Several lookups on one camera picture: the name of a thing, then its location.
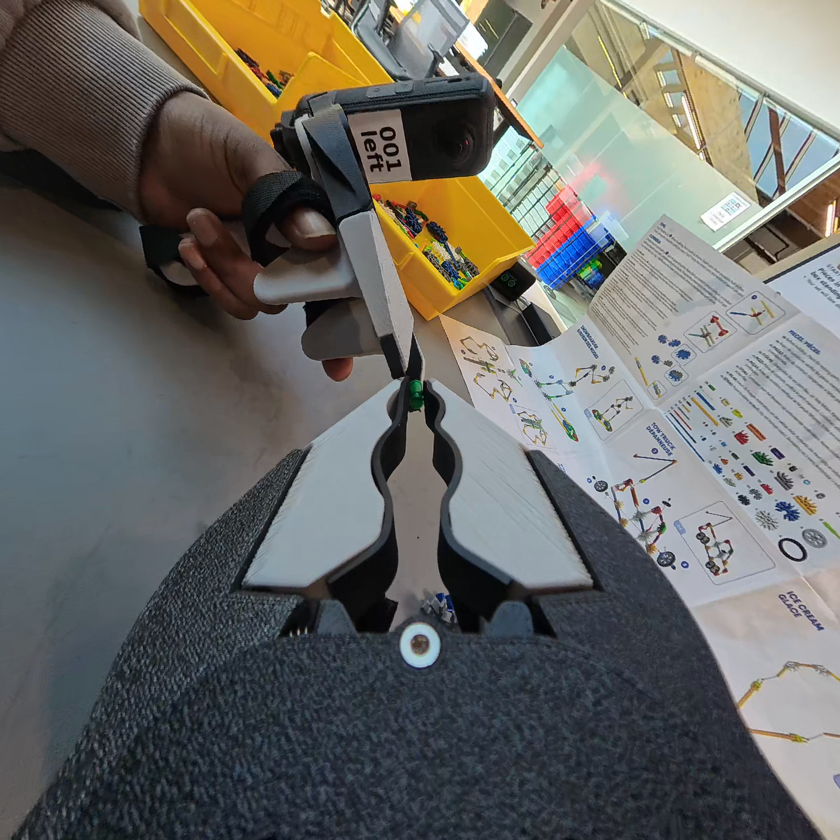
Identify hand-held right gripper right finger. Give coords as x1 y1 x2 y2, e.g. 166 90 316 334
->
420 381 597 607

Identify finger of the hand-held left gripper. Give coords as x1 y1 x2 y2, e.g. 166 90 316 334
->
339 208 424 384

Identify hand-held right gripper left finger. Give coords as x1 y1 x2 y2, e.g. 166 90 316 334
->
241 381 413 607

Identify blue grey toy connector cluster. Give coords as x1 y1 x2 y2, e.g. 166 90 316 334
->
420 591 462 627

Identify yellow parts bin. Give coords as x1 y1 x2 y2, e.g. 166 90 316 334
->
373 171 538 324
138 0 395 140

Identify grey desk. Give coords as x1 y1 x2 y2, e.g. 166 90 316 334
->
0 20 840 840

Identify person's left hand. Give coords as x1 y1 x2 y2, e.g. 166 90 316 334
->
137 92 358 384

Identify pile of toy pieces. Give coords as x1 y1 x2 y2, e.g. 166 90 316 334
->
381 197 481 292

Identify wooden office table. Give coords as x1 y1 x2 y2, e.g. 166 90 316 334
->
452 45 547 153

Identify black digital clock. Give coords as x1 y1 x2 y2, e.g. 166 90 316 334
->
489 260 538 307

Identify small black device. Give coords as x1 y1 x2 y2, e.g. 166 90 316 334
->
518 302 567 346

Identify small heap of toy pieces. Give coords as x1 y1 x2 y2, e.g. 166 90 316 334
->
234 48 298 101

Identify red blue stacked bins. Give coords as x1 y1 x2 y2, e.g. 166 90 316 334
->
525 184 630 294

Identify fold-out toy instruction sheet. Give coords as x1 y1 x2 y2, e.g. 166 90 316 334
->
439 214 840 840

